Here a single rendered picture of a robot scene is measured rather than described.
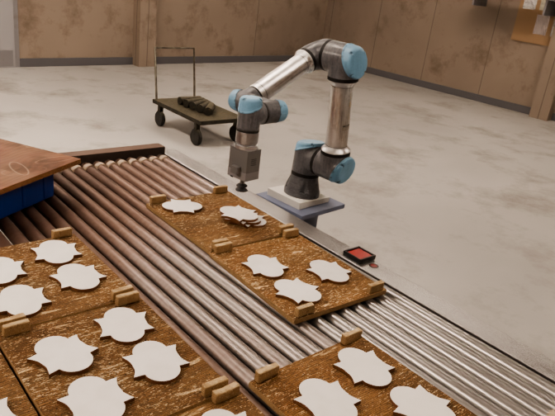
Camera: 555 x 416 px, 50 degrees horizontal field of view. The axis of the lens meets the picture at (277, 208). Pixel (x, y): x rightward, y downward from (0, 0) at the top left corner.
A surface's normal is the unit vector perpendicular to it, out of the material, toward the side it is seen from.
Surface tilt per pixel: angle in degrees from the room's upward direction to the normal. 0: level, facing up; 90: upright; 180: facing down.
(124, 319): 0
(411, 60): 90
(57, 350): 0
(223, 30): 90
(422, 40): 90
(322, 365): 0
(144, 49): 90
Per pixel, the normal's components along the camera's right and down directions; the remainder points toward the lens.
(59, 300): 0.12, -0.92
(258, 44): 0.70, 0.35
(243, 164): -0.67, 0.20
